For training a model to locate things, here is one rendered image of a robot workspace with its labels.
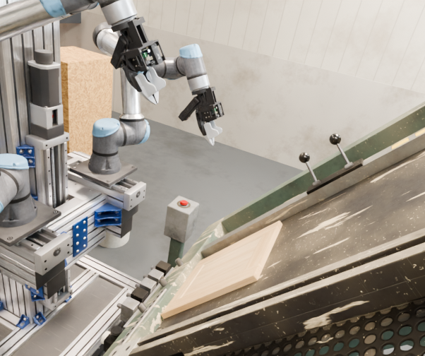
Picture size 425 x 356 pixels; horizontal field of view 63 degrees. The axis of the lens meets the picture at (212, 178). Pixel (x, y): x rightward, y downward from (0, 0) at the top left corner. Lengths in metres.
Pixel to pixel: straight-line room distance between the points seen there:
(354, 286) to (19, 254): 1.12
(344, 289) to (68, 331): 1.67
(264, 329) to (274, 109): 4.05
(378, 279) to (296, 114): 4.06
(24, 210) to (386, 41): 3.90
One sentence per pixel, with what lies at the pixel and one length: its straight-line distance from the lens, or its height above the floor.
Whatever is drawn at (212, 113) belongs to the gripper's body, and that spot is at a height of 1.48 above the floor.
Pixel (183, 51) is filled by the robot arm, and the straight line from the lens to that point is 1.28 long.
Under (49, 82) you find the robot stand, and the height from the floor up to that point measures 1.47.
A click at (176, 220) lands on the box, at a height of 0.87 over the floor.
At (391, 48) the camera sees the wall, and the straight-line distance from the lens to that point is 4.42.
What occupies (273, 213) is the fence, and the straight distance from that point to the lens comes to 1.27.
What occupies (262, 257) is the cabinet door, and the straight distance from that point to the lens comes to 1.05.
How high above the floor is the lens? 1.86
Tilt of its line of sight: 28 degrees down
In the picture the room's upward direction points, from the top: 11 degrees clockwise
